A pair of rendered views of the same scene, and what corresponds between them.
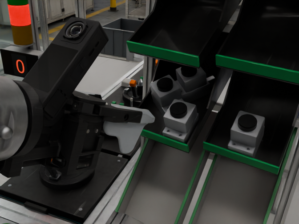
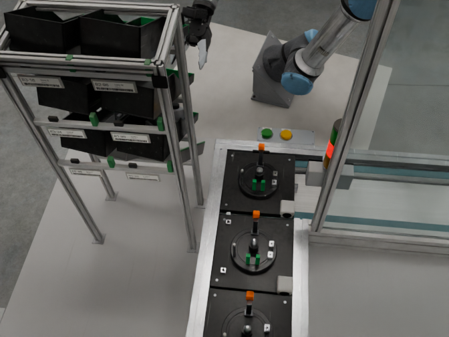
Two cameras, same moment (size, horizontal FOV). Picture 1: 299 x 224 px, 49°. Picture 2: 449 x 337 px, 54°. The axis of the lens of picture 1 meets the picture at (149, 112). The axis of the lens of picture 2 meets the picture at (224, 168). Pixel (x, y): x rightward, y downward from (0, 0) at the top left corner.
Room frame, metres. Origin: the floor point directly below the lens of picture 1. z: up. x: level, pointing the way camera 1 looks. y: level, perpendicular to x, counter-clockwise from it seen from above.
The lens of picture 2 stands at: (1.44, -0.07, 2.21)
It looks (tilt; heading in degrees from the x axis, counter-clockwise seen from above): 55 degrees down; 169
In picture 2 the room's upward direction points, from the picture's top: 2 degrees counter-clockwise
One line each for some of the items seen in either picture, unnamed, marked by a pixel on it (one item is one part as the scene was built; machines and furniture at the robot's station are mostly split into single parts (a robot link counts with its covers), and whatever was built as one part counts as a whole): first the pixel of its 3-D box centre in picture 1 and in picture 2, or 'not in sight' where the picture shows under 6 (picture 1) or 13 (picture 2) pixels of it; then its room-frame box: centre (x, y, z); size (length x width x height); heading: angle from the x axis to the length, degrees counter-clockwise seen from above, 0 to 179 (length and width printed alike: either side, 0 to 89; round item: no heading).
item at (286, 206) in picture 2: not in sight; (286, 209); (0.80, 0.27, 0.97); 0.05 x 0.05 x 0.04; 70
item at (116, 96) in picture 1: (140, 88); (247, 331); (1.15, 0.04, 1.01); 0.24 x 0.24 x 0.13; 70
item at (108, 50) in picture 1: (141, 39); not in sight; (2.81, 0.10, 0.73); 0.62 x 0.42 x 0.23; 70
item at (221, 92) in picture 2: not in sight; (268, 95); (0.19, 0.40, 0.84); 0.90 x 0.70 x 0.03; 53
